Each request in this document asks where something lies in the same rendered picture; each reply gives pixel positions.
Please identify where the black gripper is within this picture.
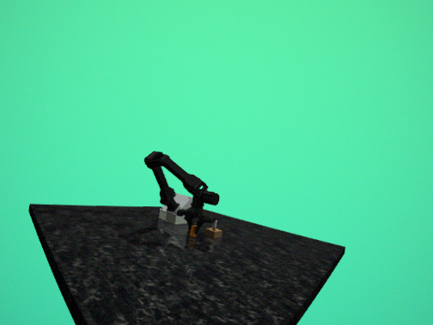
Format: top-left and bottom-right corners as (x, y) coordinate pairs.
(177, 201), (216, 235)

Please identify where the tan wooden block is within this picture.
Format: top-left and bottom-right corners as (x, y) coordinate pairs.
(204, 228), (223, 239)

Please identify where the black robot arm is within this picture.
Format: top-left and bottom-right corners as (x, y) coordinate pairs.
(144, 151), (220, 218)

